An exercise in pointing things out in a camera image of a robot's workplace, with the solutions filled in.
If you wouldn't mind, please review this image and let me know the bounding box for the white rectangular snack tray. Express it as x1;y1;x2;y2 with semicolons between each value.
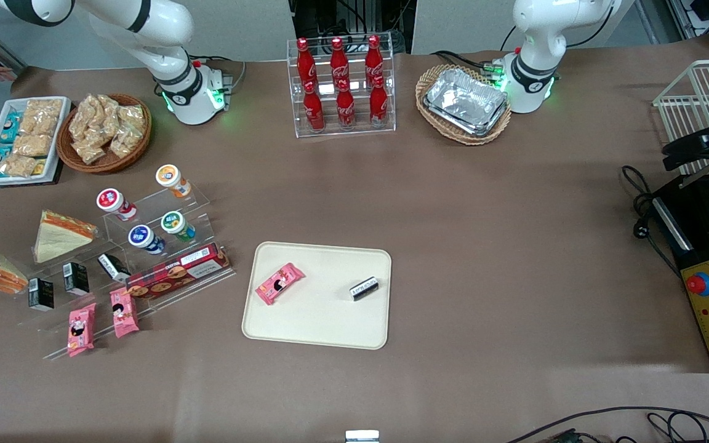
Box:
0;97;72;185

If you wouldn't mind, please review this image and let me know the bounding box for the aluminium foil tray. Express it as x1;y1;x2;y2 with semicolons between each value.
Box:
427;68;508;127
423;98;509;137

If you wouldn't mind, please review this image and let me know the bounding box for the beige serving tray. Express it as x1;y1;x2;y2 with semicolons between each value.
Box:
242;241;392;350

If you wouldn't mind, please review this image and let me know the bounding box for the black tabletop machine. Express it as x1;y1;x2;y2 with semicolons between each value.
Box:
650;174;709;374

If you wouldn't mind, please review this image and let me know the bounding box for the small black box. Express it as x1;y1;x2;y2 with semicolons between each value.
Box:
63;262;90;296
28;278;55;310
350;277;380;302
98;253;131;282

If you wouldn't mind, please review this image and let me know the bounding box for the beige cracker packet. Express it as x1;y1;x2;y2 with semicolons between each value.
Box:
0;154;38;178
19;114;60;137
25;98;64;119
13;134;54;158

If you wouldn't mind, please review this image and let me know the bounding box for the pink snack packet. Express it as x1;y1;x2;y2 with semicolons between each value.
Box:
255;263;306;306
67;303;96;357
110;287;140;338

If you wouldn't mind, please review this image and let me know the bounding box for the red lid yogurt cup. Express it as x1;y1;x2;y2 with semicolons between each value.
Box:
97;188;138;221

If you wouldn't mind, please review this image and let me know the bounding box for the clear bag of crackers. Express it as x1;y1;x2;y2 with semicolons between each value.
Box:
118;105;146;133
70;98;100;141
99;114;121;145
110;126;143;159
73;138;109;165
87;94;120;122

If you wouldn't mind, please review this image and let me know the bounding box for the blue lid yogurt cup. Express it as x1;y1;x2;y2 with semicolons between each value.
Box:
129;225;166;255

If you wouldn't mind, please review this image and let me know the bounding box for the round wicker basket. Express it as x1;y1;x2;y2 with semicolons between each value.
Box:
56;94;152;174

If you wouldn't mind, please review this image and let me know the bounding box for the clear acrylic tiered stand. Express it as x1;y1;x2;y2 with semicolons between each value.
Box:
19;183;236;361

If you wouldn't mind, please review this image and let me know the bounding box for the green lid yogurt cup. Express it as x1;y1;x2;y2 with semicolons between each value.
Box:
161;211;196;242

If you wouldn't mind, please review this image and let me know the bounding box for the red tartan cookie box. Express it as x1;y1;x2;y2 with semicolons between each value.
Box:
126;243;231;300

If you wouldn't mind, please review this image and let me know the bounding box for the orange lid yogurt cup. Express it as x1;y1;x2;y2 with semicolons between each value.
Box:
156;164;192;198

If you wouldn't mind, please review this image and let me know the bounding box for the oval wicker basket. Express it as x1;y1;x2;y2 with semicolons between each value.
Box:
416;65;512;146

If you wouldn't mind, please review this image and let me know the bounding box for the red cola bottle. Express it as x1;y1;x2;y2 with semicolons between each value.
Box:
296;38;318;87
365;35;385;81
336;80;356;130
369;76;388;127
303;81;326;132
330;37;350;86

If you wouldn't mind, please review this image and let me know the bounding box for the clear acrylic bottle rack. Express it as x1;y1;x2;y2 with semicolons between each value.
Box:
287;32;396;138

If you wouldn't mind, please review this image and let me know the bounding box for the white wire basket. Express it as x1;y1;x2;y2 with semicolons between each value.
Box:
653;58;709;179

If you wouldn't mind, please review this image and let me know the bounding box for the black power cable with plug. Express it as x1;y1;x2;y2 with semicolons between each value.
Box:
622;165;681;277

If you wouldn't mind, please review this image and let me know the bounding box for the left arm base cable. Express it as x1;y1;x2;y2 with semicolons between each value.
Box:
431;49;503;78

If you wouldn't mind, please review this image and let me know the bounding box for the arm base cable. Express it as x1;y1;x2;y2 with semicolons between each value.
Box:
431;49;503;78
191;57;248;93

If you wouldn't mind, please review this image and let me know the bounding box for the long black cable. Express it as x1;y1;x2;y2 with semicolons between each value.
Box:
505;405;709;443

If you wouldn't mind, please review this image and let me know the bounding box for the coiled black cable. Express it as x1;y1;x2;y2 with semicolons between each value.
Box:
647;412;709;443

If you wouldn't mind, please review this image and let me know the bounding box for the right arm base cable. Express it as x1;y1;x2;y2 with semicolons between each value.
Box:
191;57;248;93

